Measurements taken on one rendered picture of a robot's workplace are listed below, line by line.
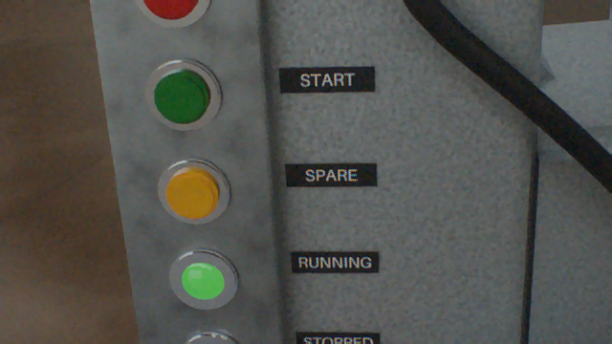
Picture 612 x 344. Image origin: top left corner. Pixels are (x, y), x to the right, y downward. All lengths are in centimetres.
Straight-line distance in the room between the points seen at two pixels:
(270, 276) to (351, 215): 5
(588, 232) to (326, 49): 17
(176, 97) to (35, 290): 275
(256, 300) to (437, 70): 15
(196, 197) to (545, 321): 21
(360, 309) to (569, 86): 17
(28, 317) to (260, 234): 259
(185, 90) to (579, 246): 22
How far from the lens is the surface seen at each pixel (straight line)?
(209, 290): 50
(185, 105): 45
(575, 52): 62
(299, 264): 51
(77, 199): 372
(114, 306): 303
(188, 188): 47
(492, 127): 48
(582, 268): 53
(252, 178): 47
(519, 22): 46
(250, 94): 45
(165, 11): 44
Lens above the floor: 160
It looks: 25 degrees down
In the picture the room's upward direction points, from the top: 3 degrees counter-clockwise
